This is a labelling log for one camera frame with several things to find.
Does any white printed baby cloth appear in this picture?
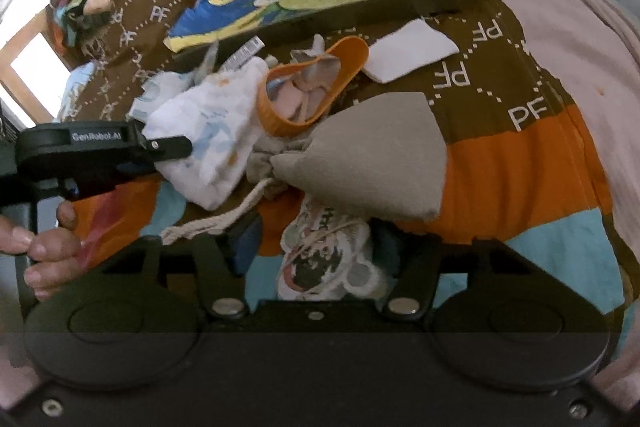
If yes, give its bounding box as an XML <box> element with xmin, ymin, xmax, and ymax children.
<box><xmin>142</xmin><ymin>56</ymin><xmax>269</xmax><ymax>211</ymax></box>

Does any cartoon printed small cloth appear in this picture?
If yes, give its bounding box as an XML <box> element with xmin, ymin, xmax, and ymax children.
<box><xmin>277</xmin><ymin>196</ymin><xmax>387</xmax><ymax>301</ymax></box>

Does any orange fabric cup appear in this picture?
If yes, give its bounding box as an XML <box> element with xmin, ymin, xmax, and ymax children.
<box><xmin>256</xmin><ymin>35</ymin><xmax>369</xmax><ymax>138</ymax></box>

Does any grey drawstring pouch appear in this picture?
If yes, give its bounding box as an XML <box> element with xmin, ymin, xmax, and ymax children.
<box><xmin>160</xmin><ymin>92</ymin><xmax>447</xmax><ymax>245</ymax></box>

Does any white square cloth pad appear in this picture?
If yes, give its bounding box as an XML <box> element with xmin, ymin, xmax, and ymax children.
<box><xmin>363</xmin><ymin>18</ymin><xmax>460</xmax><ymax>84</ymax></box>

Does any grey cloth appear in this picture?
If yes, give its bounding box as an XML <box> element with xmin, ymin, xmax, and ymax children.
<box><xmin>266</xmin><ymin>34</ymin><xmax>341</xmax><ymax>124</ymax></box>

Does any person's left hand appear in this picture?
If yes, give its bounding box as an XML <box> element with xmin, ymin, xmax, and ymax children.
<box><xmin>1</xmin><ymin>200</ymin><xmax>86</xmax><ymax>303</ymax></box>

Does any wet wipes packet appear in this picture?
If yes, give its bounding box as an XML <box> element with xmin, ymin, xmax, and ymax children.
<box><xmin>127</xmin><ymin>72</ymin><xmax>193</xmax><ymax>122</ymax></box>

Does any brown patterned duvet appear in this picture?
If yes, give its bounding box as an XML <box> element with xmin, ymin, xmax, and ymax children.
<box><xmin>25</xmin><ymin>0</ymin><xmax>639</xmax><ymax>315</ymax></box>

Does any pink bed sheet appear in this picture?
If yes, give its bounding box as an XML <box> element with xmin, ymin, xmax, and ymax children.
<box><xmin>433</xmin><ymin>0</ymin><xmax>639</xmax><ymax>409</ymax></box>

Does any wooden bed rail left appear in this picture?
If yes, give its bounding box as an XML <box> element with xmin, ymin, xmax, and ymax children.
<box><xmin>1</xmin><ymin>9</ymin><xmax>53</xmax><ymax>124</ymax></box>

